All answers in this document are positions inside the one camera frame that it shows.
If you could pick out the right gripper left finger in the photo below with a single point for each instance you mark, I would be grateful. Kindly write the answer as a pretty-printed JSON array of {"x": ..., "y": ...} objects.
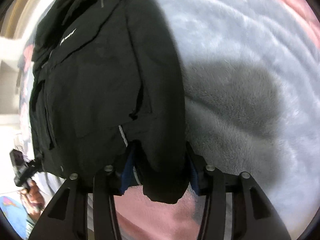
[{"x": 65, "y": 217}]

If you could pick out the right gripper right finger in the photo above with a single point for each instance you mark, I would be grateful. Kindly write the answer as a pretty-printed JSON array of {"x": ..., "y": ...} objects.
[{"x": 253, "y": 215}]

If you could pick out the black hooded jacket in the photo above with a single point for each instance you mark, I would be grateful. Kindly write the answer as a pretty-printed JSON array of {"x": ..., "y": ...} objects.
[{"x": 107, "y": 79}]

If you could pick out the person's left hand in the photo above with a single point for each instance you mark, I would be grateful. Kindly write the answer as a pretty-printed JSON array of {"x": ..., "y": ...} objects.
[{"x": 32, "y": 200}]

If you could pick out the green left sleeve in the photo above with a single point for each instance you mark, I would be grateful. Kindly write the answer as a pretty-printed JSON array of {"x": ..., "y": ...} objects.
[{"x": 30, "y": 223}]

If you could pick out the world map poster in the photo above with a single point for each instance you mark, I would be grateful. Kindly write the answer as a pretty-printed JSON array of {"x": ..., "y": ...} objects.
[{"x": 15, "y": 214}]

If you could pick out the wooden slatted headboard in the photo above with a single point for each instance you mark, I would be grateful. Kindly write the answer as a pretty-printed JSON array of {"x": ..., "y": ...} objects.
[{"x": 16, "y": 16}]

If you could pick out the grey floral bed blanket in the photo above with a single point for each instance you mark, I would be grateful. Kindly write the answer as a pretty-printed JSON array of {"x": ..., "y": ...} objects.
[{"x": 251, "y": 80}]

